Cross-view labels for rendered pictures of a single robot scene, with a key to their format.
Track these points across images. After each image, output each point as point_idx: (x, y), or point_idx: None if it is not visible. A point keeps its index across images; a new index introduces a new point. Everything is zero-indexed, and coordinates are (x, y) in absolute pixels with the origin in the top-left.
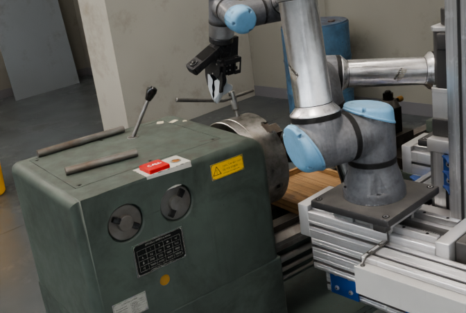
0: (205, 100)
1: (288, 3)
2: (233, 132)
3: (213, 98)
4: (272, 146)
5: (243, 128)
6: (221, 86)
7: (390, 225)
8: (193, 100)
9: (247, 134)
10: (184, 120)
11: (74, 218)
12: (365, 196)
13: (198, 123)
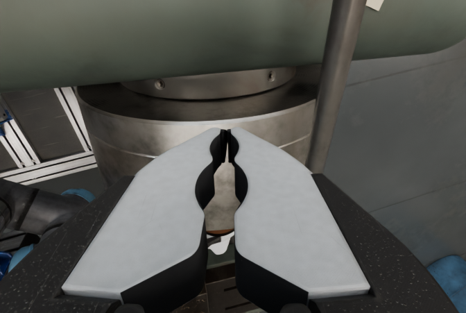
0: (317, 108)
1: None
2: (175, 116)
3: (231, 128)
4: (104, 174)
5: (162, 151)
6: (47, 238)
7: None
8: (333, 1)
9: (132, 144)
10: None
11: None
12: None
13: (297, 32)
